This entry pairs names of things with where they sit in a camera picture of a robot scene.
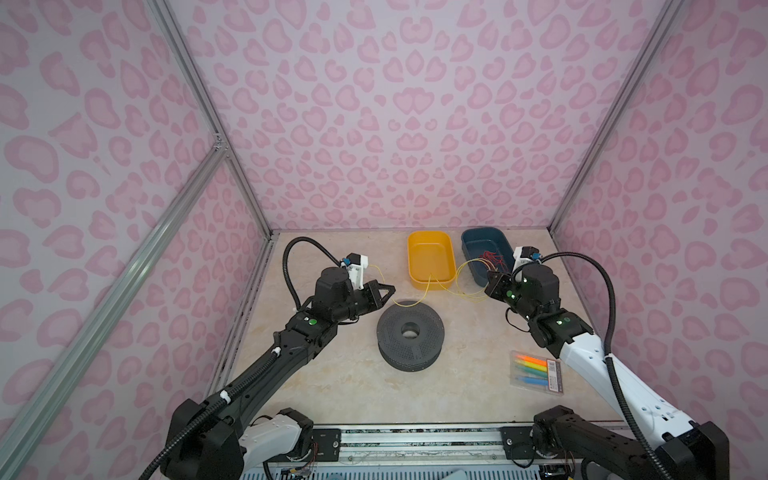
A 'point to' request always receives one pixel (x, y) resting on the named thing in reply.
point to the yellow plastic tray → (431, 260)
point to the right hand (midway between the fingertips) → (488, 269)
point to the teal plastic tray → (487, 249)
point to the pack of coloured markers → (535, 372)
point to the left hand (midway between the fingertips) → (397, 284)
